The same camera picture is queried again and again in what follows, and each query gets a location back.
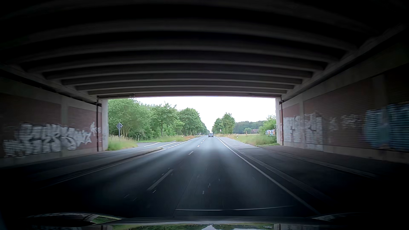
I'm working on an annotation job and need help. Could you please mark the row of green trees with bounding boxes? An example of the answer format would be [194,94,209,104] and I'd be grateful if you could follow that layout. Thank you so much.
[108,98,210,140]

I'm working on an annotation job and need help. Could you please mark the green bushes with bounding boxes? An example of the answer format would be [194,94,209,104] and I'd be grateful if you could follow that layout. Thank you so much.
[258,115,277,135]

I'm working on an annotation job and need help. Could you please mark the concrete bridge with graffiti walls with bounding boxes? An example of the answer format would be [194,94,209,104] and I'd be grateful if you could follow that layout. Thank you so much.
[0,0,409,167]

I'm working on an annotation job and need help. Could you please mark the distant wood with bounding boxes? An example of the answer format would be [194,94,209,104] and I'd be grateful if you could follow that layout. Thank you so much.
[233,120,266,134]

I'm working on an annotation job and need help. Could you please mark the grey paved footpath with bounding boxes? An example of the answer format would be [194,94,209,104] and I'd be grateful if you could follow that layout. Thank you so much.
[0,148,163,186]
[220,137,409,205]

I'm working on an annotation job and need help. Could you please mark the car's own bonnet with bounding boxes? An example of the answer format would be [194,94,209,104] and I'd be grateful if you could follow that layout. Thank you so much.
[27,212,384,230]

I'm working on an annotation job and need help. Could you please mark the grass verge with tall grass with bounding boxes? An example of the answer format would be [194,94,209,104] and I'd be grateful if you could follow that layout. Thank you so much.
[215,133,280,147]

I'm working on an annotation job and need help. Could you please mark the road markings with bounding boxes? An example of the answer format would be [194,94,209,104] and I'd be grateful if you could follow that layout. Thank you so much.
[123,136,320,215]

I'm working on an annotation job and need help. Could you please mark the group of green trees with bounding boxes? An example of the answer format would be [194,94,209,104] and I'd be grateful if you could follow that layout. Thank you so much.
[212,112,236,135]

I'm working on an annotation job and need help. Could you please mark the grey asphalt road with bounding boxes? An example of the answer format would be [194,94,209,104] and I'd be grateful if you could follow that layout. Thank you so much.
[42,136,323,218]

